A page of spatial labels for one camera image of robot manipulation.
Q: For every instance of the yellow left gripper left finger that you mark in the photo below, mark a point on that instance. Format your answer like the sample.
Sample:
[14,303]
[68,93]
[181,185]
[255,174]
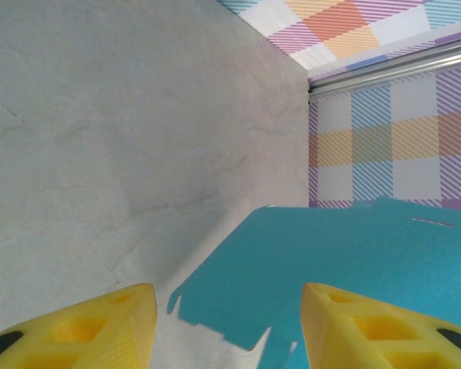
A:
[100,334]

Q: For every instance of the aluminium frame post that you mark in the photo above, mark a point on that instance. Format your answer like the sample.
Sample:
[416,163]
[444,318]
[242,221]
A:
[392,67]

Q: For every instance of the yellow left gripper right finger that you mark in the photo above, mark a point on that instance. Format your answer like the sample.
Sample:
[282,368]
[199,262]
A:
[369,334]

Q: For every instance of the blue paper box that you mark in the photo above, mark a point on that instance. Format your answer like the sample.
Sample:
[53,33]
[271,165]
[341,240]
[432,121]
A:
[330,261]

